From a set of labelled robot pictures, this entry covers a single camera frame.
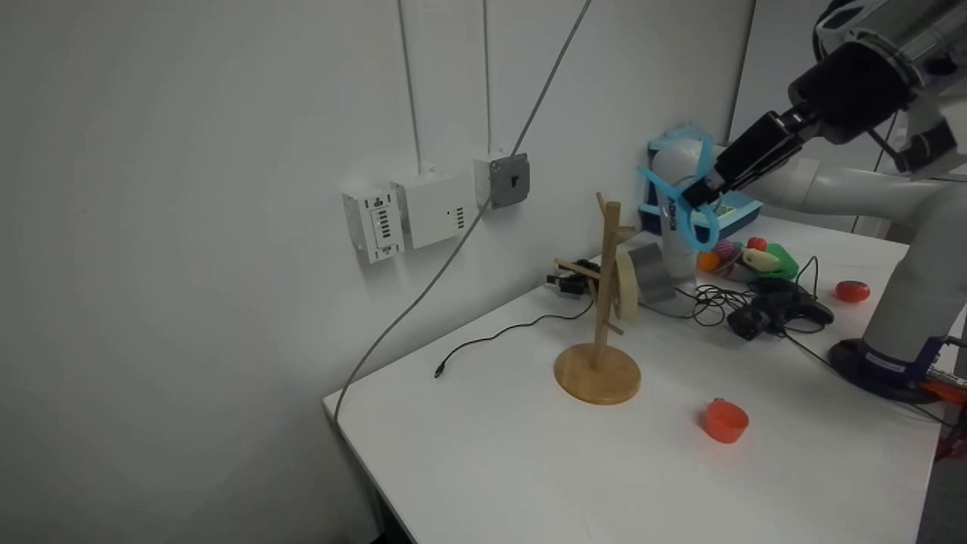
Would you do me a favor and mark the blue plastic box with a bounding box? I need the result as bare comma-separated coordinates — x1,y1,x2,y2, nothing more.
637,120,765,245

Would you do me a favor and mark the black controller with cables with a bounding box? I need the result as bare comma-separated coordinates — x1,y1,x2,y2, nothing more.
691,274,835,341

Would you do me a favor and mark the blue clothes peg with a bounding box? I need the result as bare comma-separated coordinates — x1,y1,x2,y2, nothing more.
637,123,721,251

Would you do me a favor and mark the grey hanging cable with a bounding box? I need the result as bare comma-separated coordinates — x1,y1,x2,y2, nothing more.
329,0,596,422

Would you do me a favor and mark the colourful toy pile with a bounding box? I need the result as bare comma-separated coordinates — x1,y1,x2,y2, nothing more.
696,236,799,280

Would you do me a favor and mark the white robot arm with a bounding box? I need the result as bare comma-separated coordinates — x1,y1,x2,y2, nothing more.
643,0,967,363

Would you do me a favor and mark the red plastic bowl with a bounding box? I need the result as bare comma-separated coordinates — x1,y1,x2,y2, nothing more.
835,280,871,304

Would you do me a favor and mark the white wall socket box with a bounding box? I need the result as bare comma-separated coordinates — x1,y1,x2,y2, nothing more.
396,173,473,251

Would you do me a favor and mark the orange plastic cup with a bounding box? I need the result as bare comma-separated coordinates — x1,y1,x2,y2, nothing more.
699,400,749,444

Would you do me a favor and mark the grey wall switch box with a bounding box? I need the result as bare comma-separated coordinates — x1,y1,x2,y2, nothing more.
473,153,529,208

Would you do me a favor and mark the white wall junction box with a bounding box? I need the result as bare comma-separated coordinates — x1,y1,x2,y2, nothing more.
342,183,406,267

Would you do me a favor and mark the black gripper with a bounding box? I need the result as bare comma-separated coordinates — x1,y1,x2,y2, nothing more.
684,109,809,208

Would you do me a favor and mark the black loose cable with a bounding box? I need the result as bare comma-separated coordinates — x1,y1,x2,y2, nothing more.
433,293,597,382

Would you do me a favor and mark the wooden peg stand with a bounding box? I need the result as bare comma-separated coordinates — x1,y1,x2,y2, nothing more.
552,199,641,405

